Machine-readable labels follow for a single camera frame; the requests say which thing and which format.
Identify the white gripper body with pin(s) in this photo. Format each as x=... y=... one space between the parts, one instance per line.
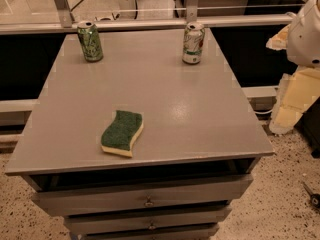
x=305 y=39

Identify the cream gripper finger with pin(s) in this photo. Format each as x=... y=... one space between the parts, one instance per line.
x=279 y=41
x=296 y=94

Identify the green soda can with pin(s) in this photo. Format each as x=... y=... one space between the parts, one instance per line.
x=90 y=41

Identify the white 7up can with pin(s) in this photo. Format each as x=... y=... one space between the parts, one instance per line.
x=194 y=35

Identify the black tool on floor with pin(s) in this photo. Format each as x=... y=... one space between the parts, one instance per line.
x=314 y=197

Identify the grey drawer cabinet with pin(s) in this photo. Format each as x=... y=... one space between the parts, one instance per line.
x=140 y=145

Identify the middle grey drawer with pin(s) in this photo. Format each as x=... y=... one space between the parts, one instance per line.
x=148 y=220

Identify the grey drawer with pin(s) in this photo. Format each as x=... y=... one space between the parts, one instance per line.
x=190 y=232
x=141 y=196
x=148 y=220

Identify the bottom grey drawer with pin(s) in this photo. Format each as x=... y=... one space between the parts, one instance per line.
x=190 y=232

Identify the green yellow sponge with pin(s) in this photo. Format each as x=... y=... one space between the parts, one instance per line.
x=119 y=137

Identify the top grey drawer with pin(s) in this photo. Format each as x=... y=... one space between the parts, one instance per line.
x=141 y=196

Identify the metal railing frame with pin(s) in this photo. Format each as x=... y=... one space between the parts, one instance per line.
x=63 y=16

